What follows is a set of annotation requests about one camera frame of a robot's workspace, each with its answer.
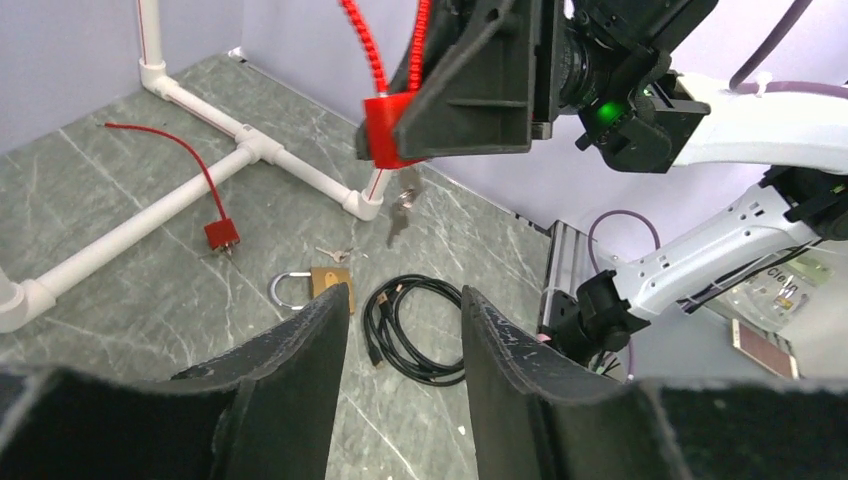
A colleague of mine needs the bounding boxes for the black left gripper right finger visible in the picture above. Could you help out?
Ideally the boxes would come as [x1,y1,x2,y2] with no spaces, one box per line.
[462,286,847,479]

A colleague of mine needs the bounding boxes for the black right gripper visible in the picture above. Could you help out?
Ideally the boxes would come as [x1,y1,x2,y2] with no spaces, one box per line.
[356,1,597,160]

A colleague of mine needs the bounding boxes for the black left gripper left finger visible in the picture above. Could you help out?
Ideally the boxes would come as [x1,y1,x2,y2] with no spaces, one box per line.
[1,284,350,479]

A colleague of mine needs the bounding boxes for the red alligator clip lead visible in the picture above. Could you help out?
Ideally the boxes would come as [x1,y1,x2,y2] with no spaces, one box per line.
[339,0,432,170]
[103,122,241,255]

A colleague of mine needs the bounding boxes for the brass padlock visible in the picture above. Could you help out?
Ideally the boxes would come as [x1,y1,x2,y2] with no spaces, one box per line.
[267,267,356,315]

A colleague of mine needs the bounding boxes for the small key with ring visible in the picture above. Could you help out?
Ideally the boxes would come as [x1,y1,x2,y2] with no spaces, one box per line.
[315,246,353,264]

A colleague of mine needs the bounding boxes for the keys of red lock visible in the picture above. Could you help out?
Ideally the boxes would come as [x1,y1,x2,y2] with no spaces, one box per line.
[386,168,424,248]

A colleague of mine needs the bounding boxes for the white pvc pipe frame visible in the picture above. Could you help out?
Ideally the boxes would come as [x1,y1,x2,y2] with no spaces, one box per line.
[1,1,391,338]

